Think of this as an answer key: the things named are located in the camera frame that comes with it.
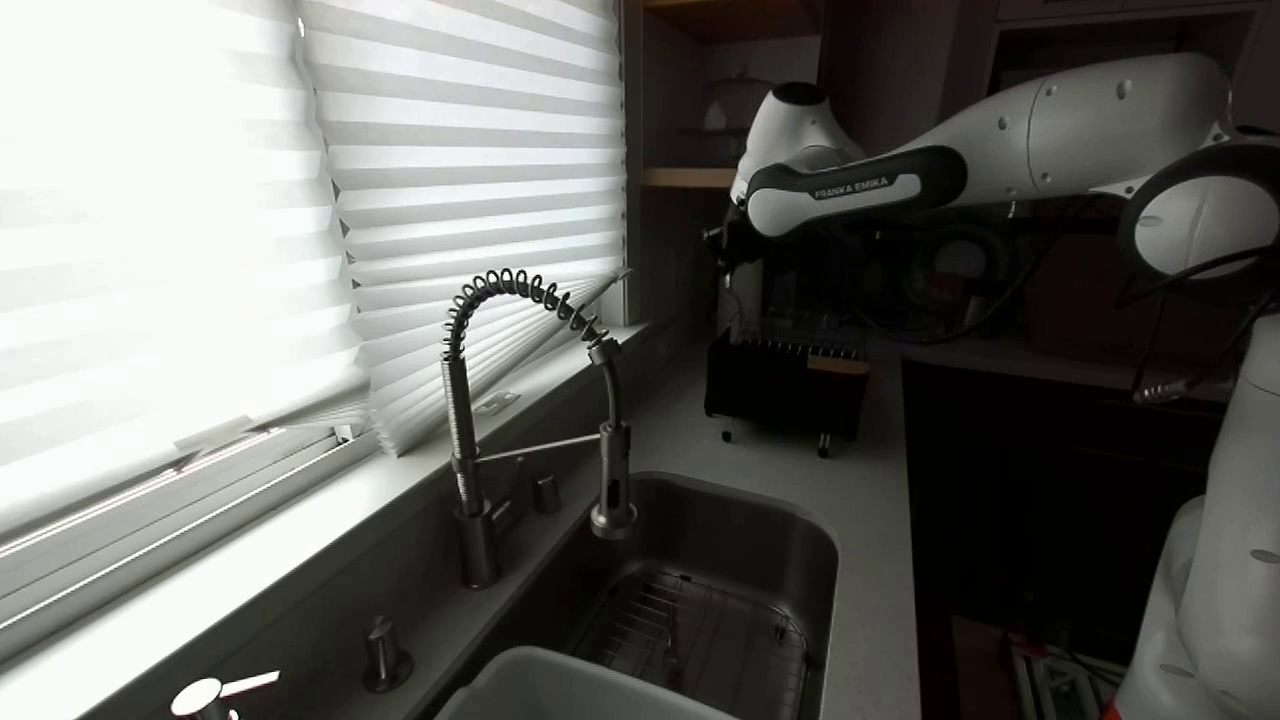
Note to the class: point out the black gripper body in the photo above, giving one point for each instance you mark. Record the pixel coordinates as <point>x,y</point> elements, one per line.
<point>730,241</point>

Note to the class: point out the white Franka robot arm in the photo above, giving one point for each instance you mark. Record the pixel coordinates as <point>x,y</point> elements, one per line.
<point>1067,133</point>

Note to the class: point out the black utensil drying rack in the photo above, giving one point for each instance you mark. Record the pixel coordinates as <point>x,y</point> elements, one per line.
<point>780,385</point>

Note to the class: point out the wooden slotted knife holder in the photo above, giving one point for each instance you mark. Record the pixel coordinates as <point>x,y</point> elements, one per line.
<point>842,361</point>

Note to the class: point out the white pleated window blind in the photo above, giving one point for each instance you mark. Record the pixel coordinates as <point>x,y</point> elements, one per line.
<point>145,213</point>
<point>466,163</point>

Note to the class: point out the small metal deck button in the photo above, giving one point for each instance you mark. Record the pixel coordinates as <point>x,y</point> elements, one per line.
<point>547,495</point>

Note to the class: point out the stainless steel sink basin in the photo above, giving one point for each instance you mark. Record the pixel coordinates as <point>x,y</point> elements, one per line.
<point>744,561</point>

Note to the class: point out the chrome spring kitchen faucet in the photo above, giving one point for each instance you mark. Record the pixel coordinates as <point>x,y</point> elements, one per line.
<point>466,441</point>

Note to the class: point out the dark base cabinet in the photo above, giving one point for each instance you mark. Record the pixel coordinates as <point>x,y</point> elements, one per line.
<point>1042,505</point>

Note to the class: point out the white plastic wash tub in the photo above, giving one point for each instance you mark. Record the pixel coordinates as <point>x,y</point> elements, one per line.
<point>574,686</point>

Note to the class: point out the small metal soap dispenser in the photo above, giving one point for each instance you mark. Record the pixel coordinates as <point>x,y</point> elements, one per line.
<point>387,659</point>

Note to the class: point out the wooden wall shelf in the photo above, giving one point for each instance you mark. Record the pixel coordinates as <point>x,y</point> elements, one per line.
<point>685,178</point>

